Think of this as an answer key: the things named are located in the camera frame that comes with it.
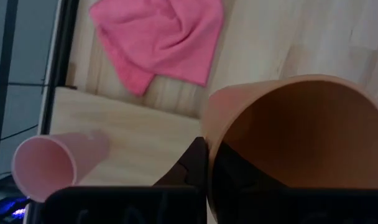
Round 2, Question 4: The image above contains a black vertical post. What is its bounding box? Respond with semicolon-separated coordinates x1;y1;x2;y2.
0;0;19;187

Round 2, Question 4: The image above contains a pale pink ribbed cup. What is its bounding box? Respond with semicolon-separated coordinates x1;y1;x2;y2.
11;129;111;203

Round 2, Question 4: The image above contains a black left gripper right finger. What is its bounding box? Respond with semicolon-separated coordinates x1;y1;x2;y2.
208;141;378;224

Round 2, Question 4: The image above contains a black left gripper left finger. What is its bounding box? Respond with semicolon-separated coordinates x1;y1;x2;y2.
43;136;209;224

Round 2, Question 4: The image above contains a pink cloth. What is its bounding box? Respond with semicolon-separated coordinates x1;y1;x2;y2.
88;0;225;97

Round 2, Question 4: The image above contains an orange plastic cup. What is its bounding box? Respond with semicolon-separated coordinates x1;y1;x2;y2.
200;73;378;224

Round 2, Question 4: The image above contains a blue lit device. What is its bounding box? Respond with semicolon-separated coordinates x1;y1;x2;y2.
0;195;30;224

